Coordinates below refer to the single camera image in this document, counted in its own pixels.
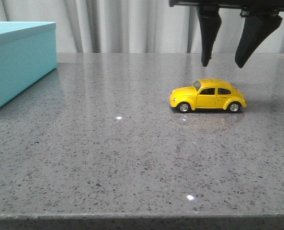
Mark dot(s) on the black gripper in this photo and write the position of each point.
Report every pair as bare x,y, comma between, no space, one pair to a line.
257,27

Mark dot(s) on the yellow toy beetle car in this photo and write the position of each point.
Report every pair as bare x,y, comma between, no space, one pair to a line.
208,94

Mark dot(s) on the light blue box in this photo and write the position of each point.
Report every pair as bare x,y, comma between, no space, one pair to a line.
27,53

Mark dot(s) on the grey curtain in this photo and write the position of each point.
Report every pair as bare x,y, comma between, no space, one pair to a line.
112,26

